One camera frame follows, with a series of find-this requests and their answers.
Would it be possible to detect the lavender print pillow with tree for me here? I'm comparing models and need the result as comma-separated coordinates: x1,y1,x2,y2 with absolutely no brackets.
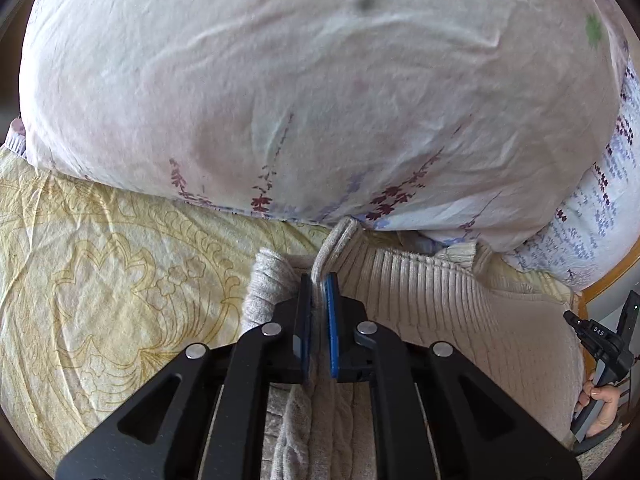
500,55,640,292

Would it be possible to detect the pale pink floral pillow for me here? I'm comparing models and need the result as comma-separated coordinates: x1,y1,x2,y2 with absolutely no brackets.
19,0,629,253

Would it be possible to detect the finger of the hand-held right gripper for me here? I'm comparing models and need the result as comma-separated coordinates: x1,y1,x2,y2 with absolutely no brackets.
563,310,594,344

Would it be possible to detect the yellow patterned bed sheet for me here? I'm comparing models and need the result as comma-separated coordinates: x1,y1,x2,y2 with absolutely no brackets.
0,142,583,478

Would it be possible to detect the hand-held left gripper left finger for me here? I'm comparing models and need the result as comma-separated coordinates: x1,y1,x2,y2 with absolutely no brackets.
55,272,313,480

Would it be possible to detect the person's right hand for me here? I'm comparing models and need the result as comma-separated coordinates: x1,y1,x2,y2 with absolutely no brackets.
578,383,632,439

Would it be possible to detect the beige cable-knit sweater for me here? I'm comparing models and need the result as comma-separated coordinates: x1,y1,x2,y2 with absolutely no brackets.
241,216,586,480

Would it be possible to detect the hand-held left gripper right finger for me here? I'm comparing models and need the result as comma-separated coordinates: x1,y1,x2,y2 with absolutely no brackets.
322,272,584,480

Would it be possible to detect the wooden headboard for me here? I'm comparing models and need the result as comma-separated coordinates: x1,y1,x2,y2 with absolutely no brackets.
579,254,640,307

